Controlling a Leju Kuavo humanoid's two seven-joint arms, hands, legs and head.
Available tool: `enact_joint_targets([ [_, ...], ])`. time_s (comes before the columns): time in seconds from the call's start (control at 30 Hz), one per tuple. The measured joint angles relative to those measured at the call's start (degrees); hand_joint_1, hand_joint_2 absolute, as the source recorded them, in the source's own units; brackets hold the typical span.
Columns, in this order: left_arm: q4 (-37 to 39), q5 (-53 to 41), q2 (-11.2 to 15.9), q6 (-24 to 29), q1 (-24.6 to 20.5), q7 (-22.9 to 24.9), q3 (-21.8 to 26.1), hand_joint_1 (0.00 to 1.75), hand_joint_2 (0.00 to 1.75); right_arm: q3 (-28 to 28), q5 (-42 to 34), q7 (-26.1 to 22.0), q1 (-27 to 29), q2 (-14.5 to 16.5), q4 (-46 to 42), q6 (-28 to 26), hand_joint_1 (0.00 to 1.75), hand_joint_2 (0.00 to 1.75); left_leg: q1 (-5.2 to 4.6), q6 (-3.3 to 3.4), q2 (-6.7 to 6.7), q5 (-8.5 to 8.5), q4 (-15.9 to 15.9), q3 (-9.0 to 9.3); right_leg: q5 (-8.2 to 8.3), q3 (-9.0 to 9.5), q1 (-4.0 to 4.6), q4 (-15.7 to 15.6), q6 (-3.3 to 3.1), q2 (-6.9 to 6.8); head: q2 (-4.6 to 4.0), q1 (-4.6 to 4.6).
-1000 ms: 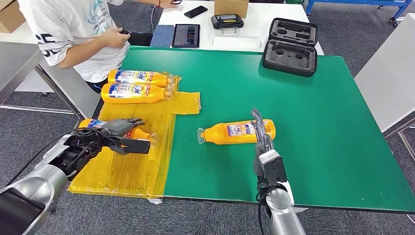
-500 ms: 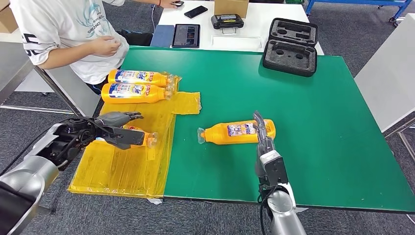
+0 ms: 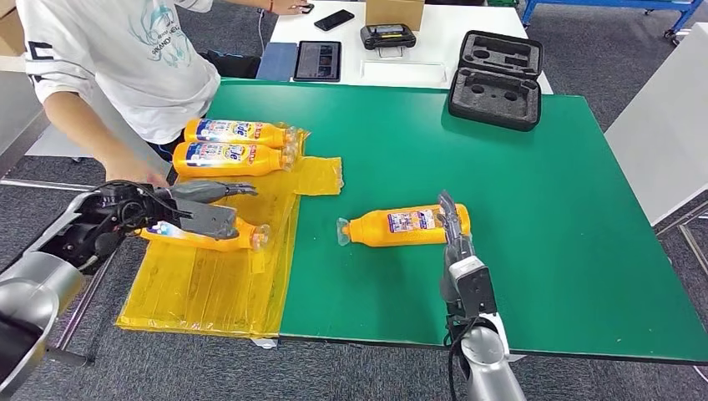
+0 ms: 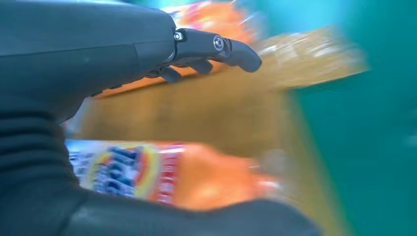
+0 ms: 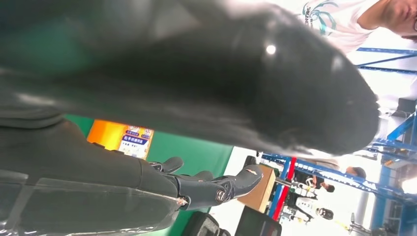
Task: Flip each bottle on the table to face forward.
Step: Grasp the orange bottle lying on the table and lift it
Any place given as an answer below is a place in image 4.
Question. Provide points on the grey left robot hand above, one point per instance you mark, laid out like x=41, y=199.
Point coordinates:
x=81, y=49

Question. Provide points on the orange detergent bottle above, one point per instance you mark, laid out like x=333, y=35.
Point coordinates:
x=211, y=182
x=215, y=19

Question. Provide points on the yellow plastic sheet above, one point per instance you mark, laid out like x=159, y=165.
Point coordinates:
x=195, y=114

